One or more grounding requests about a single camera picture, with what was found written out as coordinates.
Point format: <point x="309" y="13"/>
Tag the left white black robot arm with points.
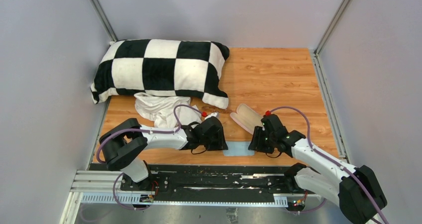
<point x="122" y="145"/>

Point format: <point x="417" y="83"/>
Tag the pink glasses case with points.
<point x="246" y="118"/>

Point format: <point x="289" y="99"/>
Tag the aluminium frame post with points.
<point x="331" y="27"/>
<point x="104" y="20"/>

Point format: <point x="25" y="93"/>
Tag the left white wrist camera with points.
<point x="213" y="114"/>

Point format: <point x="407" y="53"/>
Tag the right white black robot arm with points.
<point x="355" y="190"/>

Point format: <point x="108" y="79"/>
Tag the right aluminium frame post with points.
<point x="331" y="27"/>

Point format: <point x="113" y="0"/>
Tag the light blue cleaning cloth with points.
<point x="238" y="148"/>

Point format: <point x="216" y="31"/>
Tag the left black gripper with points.
<point x="220" y="144"/>

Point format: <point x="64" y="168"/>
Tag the left aluminium frame post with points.
<point x="104" y="20"/>

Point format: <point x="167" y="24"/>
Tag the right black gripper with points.
<point x="257" y="143"/>

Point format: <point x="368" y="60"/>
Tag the black white checkered pillow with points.
<point x="162" y="68"/>

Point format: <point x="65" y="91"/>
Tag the aluminium slotted rail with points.
<point x="108" y="188"/>

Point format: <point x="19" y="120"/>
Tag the amber transparent sunglasses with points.
<point x="211" y="109"/>

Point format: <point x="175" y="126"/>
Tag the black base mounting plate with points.
<point x="270" y="178"/>

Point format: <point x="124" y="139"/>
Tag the white crumpled cloth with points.
<point x="163" y="111"/>

